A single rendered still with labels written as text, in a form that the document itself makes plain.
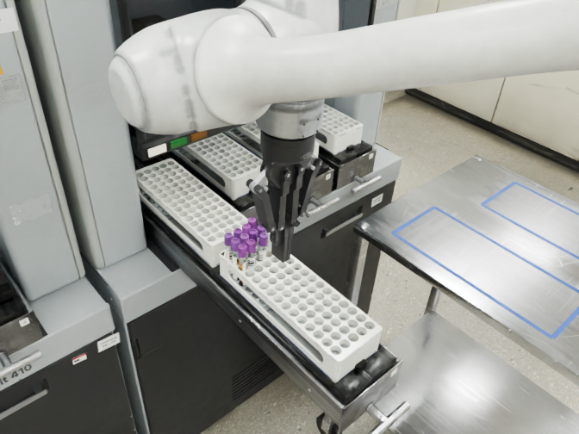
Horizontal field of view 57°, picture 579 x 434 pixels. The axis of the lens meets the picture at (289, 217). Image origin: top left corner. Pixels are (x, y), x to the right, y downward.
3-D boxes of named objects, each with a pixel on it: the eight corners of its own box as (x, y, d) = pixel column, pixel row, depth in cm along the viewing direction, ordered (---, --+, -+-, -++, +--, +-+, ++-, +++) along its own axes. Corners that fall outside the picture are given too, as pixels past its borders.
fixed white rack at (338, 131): (258, 113, 148) (258, 92, 144) (285, 103, 153) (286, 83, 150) (333, 158, 131) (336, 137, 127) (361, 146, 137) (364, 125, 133)
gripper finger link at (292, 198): (279, 156, 77) (287, 152, 78) (277, 215, 84) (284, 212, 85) (297, 167, 75) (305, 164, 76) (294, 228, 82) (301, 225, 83)
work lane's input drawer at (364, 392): (121, 216, 120) (115, 183, 115) (174, 195, 128) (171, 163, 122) (358, 458, 79) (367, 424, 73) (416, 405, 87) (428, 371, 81)
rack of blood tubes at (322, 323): (218, 278, 97) (217, 253, 93) (261, 255, 103) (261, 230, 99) (334, 388, 80) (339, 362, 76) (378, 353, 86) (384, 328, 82)
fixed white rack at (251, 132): (212, 129, 140) (211, 107, 136) (242, 118, 145) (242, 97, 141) (287, 180, 123) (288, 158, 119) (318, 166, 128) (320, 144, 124)
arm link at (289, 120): (340, 90, 69) (335, 132, 72) (294, 66, 74) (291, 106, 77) (287, 109, 64) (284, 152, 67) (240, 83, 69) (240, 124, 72)
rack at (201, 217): (133, 196, 115) (129, 172, 111) (173, 180, 121) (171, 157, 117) (213, 272, 98) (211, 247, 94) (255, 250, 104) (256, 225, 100)
